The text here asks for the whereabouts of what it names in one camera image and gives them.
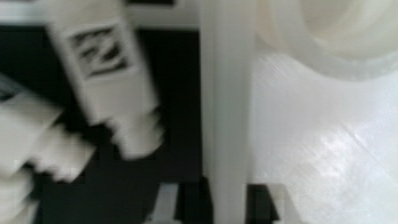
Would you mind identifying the white U-shaped fence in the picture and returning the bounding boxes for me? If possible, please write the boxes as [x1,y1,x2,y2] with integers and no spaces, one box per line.
[0,0,198,30]

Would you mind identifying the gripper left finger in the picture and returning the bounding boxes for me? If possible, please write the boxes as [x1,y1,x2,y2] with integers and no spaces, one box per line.
[143,183,181,224]

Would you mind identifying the white leg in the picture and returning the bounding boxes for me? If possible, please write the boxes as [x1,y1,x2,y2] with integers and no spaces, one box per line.
[0,74,99,224]
[38,0,163,160]

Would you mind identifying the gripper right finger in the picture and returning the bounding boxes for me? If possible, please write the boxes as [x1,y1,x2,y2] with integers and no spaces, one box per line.
[246,182,303,224]

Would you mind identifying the white square table top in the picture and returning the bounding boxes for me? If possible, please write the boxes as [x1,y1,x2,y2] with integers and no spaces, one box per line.
[198,0,398,224]

